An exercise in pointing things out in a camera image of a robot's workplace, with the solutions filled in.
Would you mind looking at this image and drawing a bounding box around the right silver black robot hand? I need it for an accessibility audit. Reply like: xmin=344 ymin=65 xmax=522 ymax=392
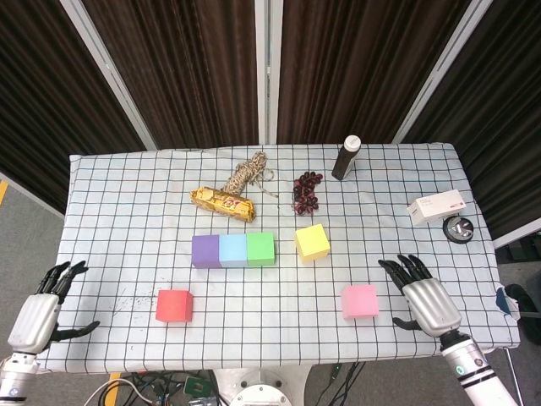
xmin=377 ymin=253 xmax=462 ymax=338

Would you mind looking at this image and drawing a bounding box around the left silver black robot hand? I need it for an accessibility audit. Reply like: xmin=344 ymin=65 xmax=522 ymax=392
xmin=7 ymin=260 xmax=101 ymax=354

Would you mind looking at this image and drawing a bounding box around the pink foam cube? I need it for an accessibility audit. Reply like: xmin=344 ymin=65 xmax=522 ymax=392
xmin=341 ymin=283 xmax=380 ymax=321

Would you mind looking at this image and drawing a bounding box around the red foam cube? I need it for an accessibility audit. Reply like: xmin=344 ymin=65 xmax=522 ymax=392
xmin=155 ymin=288 xmax=194 ymax=324

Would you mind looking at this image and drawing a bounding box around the purple foam cube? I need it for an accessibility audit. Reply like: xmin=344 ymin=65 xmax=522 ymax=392
xmin=191 ymin=234 xmax=223 ymax=270

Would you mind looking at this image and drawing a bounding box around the light blue foam cube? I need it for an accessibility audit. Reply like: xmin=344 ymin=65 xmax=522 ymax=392
xmin=218 ymin=233 xmax=250 ymax=269

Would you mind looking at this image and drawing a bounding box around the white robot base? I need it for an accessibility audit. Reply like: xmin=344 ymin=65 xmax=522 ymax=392
xmin=213 ymin=365 xmax=314 ymax=406

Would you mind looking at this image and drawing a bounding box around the yellow foam cube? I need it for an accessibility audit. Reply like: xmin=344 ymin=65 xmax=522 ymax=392
xmin=294 ymin=223 xmax=331 ymax=264

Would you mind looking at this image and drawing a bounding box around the green foam cube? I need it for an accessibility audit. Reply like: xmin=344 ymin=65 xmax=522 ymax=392
xmin=246 ymin=230 xmax=279 ymax=267

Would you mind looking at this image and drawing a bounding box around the black round tin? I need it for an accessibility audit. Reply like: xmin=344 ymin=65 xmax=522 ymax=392
xmin=442 ymin=215 xmax=474 ymax=245

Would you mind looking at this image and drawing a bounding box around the white black checkered tablecloth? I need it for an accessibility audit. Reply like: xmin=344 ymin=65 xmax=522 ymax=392
xmin=32 ymin=142 xmax=521 ymax=376

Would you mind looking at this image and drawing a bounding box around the white cardboard box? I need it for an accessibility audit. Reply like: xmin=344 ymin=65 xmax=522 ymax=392
xmin=407 ymin=189 xmax=467 ymax=227

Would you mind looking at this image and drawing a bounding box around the dark bottle white cap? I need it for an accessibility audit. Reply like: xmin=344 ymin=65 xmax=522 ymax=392
xmin=331 ymin=134 xmax=362 ymax=182

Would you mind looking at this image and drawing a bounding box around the dark red grape bunch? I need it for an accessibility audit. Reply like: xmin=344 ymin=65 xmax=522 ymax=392
xmin=291 ymin=170 xmax=325 ymax=216

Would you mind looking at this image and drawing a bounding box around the green circuit board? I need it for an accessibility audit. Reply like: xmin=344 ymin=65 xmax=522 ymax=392
xmin=183 ymin=374 xmax=209 ymax=397

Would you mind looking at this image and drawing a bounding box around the dark brown curtain panel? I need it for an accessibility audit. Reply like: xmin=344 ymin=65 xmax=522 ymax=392
xmin=401 ymin=0 xmax=541 ymax=240
xmin=0 ymin=0 xmax=147 ymax=212
xmin=82 ymin=0 xmax=260 ymax=150
xmin=276 ymin=0 xmax=473 ymax=145

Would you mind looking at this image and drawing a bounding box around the golden biscuit packet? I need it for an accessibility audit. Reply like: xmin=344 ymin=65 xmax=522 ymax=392
xmin=188 ymin=186 xmax=258 ymax=223

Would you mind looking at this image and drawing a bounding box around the white cable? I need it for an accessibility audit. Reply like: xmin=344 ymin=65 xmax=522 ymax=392
xmin=84 ymin=378 xmax=149 ymax=406

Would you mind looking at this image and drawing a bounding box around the white partition base rail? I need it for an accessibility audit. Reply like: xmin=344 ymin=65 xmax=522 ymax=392
xmin=0 ymin=171 xmax=67 ymax=220
xmin=492 ymin=230 xmax=541 ymax=250

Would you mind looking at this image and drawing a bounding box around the black cables green connector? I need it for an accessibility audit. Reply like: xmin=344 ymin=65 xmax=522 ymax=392
xmin=325 ymin=362 xmax=367 ymax=406

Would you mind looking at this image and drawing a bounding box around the black cable bundle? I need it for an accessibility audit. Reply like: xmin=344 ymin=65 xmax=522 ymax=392
xmin=126 ymin=368 xmax=225 ymax=406

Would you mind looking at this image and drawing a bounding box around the braided rope bundle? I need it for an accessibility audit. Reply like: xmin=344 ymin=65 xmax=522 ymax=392
xmin=222 ymin=151 xmax=280 ymax=200

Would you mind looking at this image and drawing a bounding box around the white partition post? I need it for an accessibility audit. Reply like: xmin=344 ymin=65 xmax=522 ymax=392
xmin=253 ymin=0 xmax=283 ymax=145
xmin=58 ymin=0 xmax=160 ymax=151
xmin=391 ymin=0 xmax=495 ymax=145

